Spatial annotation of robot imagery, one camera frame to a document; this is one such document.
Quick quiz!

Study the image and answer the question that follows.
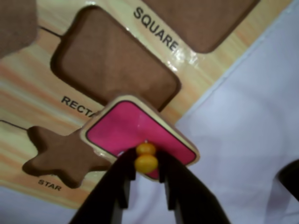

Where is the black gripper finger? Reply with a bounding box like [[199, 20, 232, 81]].
[[69, 149, 137, 224], [157, 150, 233, 224]]

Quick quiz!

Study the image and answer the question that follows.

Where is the pink rectangle piece yellow pin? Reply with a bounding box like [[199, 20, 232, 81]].
[[80, 94, 200, 182]]

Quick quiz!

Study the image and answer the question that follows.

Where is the wooden shapes puzzle board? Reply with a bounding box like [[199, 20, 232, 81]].
[[0, 0, 285, 210]]

